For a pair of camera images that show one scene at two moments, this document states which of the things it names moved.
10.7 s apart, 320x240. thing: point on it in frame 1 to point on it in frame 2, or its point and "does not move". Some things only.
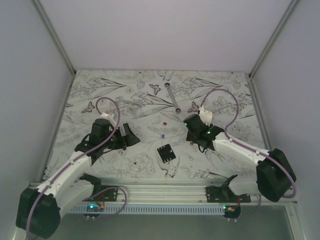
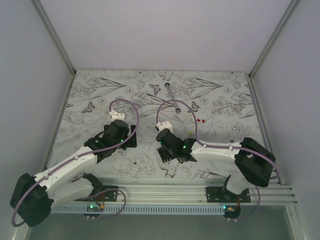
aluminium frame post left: [54, 35] does not move
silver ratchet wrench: [177, 110] does not move
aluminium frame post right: [291, 7] does not move
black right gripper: [190, 137] to [166, 153]
